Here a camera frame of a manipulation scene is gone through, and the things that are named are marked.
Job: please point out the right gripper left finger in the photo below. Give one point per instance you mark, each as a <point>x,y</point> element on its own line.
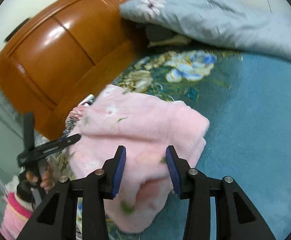
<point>56,216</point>

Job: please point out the pink fleece floral garment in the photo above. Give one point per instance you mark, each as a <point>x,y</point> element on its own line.
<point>145,125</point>

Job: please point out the pink striped sleeve forearm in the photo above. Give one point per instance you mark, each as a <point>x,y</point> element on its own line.
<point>17,211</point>

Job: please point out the person's left hand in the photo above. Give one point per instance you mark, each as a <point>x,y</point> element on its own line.
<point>46,178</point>

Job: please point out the teal floral bed blanket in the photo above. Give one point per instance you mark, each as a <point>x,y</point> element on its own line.
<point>247,99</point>

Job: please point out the light blue daisy quilt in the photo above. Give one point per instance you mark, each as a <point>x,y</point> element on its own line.
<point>220,23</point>

